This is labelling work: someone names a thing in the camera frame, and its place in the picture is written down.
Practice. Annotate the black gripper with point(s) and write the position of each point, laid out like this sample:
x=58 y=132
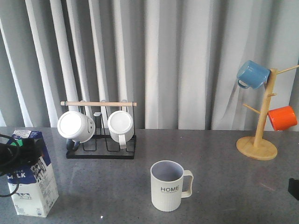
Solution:
x=23 y=152

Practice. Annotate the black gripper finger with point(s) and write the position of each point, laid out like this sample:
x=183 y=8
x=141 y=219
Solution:
x=293 y=188

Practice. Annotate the Pascual whole milk carton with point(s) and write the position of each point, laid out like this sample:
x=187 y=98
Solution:
x=37 y=190

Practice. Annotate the cream HOME mug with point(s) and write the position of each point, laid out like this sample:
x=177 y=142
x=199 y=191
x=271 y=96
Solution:
x=170 y=182

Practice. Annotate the wooden mug tree stand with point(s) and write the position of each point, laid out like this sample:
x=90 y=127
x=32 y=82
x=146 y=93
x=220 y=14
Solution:
x=256 y=147

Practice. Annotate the orange enamel mug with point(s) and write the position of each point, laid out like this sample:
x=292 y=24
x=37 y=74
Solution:
x=282 y=118

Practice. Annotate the white smiley face mug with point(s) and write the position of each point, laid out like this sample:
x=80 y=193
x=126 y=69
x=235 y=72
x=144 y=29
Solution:
x=76 y=128

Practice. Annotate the white ribbed mug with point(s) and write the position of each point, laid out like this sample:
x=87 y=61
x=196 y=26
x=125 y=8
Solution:
x=121 y=127

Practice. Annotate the blue enamel mug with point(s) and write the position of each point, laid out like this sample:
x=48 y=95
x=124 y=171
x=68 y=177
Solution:
x=252 y=75

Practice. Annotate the grey pleated curtain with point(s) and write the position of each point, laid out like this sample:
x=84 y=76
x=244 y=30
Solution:
x=177 y=59

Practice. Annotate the black wire mug rack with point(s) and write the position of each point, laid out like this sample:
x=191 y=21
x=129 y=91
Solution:
x=101 y=145

